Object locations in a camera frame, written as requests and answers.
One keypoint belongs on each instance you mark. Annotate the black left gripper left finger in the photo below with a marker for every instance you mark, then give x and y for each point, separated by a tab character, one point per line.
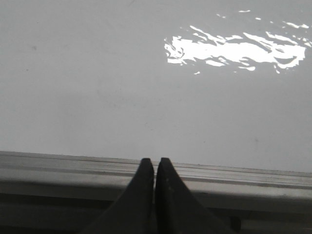
131	212

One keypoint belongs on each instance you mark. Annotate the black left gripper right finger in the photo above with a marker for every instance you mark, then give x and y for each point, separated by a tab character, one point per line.
179	212

